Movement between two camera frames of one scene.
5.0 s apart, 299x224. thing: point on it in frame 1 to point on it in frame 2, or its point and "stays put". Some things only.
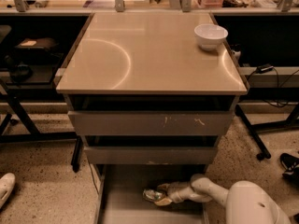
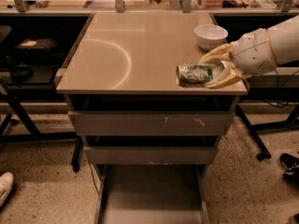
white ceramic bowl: x=210 y=36 stays put
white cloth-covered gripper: x=179 y=194 to x=252 y=52
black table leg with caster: x=249 y=125 stays put
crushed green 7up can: x=151 y=195 to x=194 y=76
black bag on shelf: x=38 y=51 stays put
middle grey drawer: x=150 y=155 stays put
